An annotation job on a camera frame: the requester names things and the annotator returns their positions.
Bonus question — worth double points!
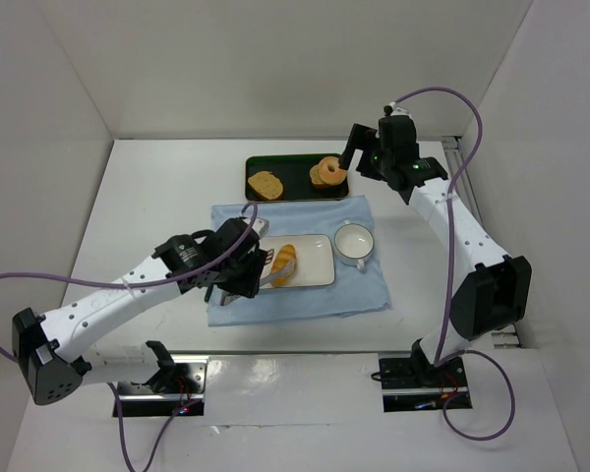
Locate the metal food tongs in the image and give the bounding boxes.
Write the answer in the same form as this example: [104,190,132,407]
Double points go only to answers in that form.
[219,261,296,306]

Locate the golden bread roll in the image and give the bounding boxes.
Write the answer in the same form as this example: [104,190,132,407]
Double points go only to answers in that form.
[270,244,297,287]

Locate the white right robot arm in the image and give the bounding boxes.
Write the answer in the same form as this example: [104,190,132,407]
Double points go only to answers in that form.
[339,112,532,381]

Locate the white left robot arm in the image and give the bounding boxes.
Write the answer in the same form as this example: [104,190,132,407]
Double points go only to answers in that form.
[12,216,272,406]

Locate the toast bread slice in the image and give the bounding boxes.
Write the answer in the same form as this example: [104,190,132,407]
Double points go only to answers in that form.
[247,171,284,201]

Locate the white rectangular plate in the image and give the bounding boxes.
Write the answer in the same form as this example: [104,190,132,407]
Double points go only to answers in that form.
[260,234,335,289]

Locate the round brown bun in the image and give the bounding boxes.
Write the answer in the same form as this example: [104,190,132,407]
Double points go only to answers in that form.
[309,165,328,189]

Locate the dark green rectangular tray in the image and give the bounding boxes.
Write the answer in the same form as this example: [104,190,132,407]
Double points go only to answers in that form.
[244,152,350,203]

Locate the white ceramic cup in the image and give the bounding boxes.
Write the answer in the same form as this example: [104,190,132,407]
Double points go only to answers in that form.
[333,220,375,272]

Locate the light blue cloth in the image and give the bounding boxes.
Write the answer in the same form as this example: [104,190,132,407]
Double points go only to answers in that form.
[207,196,390,326]

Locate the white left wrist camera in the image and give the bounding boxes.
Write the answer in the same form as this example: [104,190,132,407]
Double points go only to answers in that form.
[251,218,269,239]

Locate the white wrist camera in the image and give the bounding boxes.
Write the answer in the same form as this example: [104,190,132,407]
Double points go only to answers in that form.
[251,218,269,239]
[382,101,413,122]

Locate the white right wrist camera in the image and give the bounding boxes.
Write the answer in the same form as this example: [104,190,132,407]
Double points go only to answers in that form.
[382,101,413,122]

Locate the glazed ring donut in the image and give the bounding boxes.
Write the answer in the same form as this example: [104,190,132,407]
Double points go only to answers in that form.
[319,156,347,187]

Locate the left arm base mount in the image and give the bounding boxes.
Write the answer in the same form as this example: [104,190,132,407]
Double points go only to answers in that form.
[111,340,208,417]

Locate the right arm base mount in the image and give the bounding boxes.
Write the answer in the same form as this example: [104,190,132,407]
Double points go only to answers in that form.
[371,357,472,413]

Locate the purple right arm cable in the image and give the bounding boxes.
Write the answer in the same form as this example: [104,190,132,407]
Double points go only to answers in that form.
[390,87,516,440]

